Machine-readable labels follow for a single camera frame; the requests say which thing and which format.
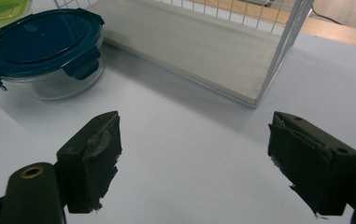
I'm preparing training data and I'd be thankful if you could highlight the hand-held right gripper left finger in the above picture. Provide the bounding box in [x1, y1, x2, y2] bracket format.
[56, 110, 123, 215]

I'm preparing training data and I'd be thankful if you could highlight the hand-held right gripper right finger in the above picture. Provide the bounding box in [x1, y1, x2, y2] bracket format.
[267, 111, 356, 217]

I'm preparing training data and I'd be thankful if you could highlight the round glass container blue lid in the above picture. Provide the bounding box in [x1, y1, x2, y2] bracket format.
[0, 7, 106, 101]

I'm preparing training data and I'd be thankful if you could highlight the black cable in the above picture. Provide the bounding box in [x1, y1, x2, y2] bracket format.
[309, 7, 343, 26]

